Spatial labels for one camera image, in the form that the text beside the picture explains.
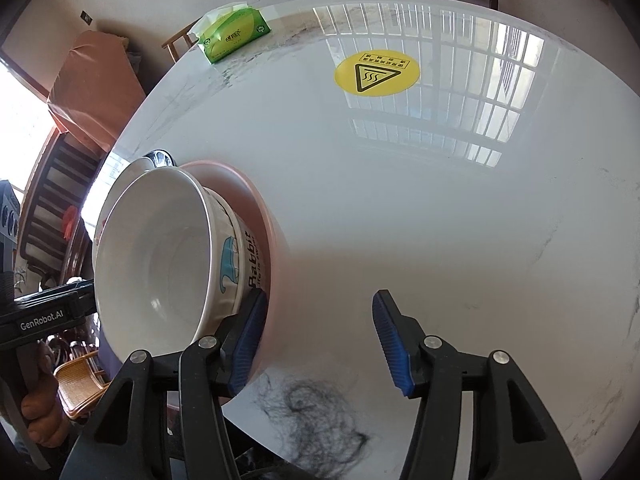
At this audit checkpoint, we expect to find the dark hair tangle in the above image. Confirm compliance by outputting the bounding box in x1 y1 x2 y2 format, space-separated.
250 370 372 472

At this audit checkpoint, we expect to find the person's left hand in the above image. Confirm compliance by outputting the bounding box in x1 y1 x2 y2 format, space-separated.
20 345 72 448

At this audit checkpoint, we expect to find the white blue-banded bowl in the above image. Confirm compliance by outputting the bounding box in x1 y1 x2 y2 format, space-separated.
95 157 156 241

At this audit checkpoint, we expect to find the orange covered furniture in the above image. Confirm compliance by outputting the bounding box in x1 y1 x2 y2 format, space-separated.
46 30 148 153

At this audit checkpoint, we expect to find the large pink bowl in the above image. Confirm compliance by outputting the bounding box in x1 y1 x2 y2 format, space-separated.
100 159 292 411

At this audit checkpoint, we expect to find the light wooden chair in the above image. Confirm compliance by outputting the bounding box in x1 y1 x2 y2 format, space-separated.
161 19 203 64

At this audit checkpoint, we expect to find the dark wooden bench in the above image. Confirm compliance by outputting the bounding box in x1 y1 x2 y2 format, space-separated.
15 127 108 281

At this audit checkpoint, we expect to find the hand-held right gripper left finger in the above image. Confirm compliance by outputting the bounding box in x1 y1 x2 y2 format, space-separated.
59 287 269 480

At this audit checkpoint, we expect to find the round yellow warning sticker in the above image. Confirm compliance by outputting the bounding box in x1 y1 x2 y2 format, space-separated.
334 51 421 97

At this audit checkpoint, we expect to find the white rabbit print bowl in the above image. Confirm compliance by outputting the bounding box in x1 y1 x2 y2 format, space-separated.
93 166 273 366

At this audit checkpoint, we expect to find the white floral plate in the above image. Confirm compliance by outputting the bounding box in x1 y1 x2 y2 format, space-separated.
144 148 177 167

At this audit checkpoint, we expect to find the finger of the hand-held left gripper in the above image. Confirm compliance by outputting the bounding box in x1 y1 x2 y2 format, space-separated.
14 279 97 306

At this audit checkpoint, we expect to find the wicker chair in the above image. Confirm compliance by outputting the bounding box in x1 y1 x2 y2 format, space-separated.
52 350 113 418

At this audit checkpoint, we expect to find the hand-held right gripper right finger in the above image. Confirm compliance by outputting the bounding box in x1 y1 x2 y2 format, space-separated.
371 289 583 480

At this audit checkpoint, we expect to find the wooden door frame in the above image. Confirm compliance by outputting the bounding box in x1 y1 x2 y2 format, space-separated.
0 47 58 133

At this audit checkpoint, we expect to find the green tissue pack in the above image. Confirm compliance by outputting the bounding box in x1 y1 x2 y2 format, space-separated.
192 2 272 65

